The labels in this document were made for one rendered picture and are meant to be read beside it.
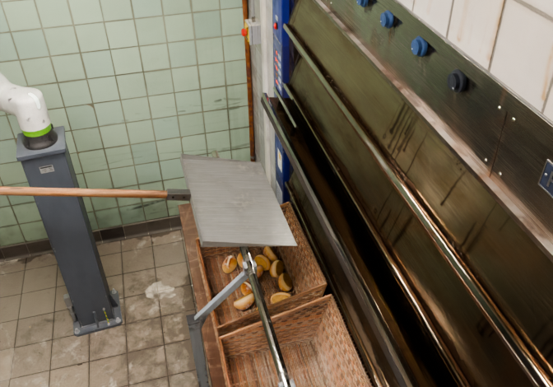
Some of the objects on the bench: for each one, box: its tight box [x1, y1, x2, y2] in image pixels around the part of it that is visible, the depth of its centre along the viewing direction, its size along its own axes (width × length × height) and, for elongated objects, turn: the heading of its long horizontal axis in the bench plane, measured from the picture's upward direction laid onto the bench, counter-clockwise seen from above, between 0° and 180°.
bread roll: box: [278, 273, 292, 291], centre depth 257 cm, size 10×7×6 cm
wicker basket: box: [218, 294, 374, 387], centre depth 204 cm, size 49×56×28 cm
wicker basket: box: [195, 202, 328, 350], centre depth 250 cm, size 49×56×28 cm
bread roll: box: [234, 293, 254, 310], centre depth 248 cm, size 6×10×7 cm
